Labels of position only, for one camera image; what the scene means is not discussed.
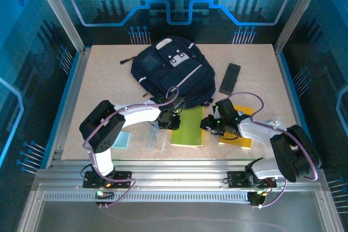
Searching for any green notebook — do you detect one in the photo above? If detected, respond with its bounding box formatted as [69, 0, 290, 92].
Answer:
[170, 105, 206, 148]

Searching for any yellow book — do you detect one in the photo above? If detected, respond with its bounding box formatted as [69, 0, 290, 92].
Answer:
[219, 104, 255, 150]

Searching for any clear bag of pens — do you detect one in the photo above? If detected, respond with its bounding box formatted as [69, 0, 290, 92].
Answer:
[148, 123, 167, 152]

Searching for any navy blue student backpack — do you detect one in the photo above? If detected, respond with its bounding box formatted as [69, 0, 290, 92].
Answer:
[119, 36, 217, 108]

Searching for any black pencil case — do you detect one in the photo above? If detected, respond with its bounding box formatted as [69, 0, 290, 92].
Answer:
[219, 62, 242, 96]

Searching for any pale blue sticky note pad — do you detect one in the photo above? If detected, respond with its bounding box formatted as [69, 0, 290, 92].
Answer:
[111, 131, 131, 149]

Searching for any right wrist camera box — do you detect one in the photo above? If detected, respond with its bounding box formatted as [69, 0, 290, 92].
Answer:
[214, 98, 237, 117]

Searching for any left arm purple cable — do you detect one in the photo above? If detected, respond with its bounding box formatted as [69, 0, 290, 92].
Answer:
[83, 86, 181, 209]

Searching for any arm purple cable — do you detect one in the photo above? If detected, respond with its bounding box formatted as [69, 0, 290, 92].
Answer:
[83, 86, 181, 209]
[227, 91, 319, 209]

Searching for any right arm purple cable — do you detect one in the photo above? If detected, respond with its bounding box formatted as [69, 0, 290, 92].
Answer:
[227, 91, 319, 209]

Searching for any aluminium front rail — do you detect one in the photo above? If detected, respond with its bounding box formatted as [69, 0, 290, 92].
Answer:
[32, 159, 328, 191]

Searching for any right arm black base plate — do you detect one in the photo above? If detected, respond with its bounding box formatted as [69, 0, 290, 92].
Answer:
[227, 171, 277, 189]

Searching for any aluminium side rail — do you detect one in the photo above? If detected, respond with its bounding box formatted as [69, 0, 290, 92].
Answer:
[274, 47, 321, 169]
[45, 48, 90, 169]

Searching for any slotted cable duct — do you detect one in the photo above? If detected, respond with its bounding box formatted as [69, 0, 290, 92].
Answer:
[42, 192, 252, 203]

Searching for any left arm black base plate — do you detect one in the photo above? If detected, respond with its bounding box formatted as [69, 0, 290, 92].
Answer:
[83, 171, 133, 189]

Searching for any aluminium frame post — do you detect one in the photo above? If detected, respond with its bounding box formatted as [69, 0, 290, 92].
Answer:
[29, 0, 86, 55]
[274, 0, 328, 53]

